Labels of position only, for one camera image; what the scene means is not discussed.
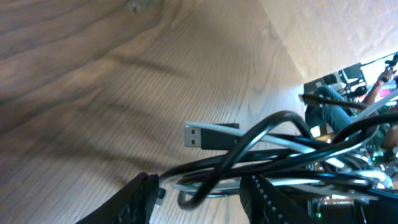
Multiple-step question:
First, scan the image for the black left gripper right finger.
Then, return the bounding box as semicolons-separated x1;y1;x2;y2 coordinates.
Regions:
239;175;314;224

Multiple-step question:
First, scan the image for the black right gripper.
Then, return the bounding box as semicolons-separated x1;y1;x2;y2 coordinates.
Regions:
307;189;397;224

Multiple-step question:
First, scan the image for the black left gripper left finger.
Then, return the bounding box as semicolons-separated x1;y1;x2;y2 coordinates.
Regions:
76;172;159;224

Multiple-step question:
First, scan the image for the black USB cable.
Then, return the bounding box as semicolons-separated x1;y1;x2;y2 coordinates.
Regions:
160;110;398;210

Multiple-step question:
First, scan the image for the white USB cable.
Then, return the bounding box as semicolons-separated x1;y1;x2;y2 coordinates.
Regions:
170;87;398;200

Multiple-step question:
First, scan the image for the person in background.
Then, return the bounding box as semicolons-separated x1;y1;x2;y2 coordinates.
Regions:
305;67;397;161

